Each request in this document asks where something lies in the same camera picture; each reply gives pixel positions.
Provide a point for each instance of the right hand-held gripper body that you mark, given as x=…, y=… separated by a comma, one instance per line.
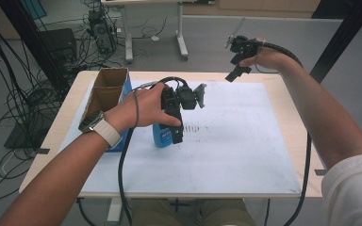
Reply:
x=245, y=47

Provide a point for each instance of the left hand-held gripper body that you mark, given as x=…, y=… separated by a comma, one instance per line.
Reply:
x=185, y=97

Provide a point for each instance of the blue plastic bottle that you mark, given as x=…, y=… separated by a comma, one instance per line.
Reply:
x=161, y=138

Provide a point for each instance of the blue cardboard box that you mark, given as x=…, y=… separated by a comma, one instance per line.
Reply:
x=110, y=78

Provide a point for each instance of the person's right hand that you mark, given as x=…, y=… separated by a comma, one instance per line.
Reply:
x=270, y=58

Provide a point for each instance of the person's left hand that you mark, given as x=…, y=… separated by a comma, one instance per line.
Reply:
x=141, y=109

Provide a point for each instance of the wooden table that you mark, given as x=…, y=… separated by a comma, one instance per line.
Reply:
x=213, y=76

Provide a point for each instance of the wooden cabinet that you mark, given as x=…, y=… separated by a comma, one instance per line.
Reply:
x=251, y=8

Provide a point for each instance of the white table mat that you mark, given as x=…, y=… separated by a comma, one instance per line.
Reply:
x=232, y=141

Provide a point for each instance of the white background desk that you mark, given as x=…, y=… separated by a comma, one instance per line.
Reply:
x=180, y=34

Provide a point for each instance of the person's khaki trousers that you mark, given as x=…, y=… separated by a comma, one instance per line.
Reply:
x=151, y=216

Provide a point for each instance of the black computer tower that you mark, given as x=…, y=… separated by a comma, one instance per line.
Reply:
x=102, y=31

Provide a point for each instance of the black equipment case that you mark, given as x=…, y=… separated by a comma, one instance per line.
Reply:
x=59, y=45

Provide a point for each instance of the black floor plate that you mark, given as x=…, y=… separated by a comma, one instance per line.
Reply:
x=22, y=138

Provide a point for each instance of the person's white sleeve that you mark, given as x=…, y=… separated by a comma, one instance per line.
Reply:
x=355, y=194

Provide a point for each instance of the black metal post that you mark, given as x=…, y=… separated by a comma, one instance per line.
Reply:
x=34, y=40
x=342, y=37

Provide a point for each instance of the grey metal table bracket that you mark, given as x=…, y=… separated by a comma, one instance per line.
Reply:
x=320, y=172
x=43, y=151

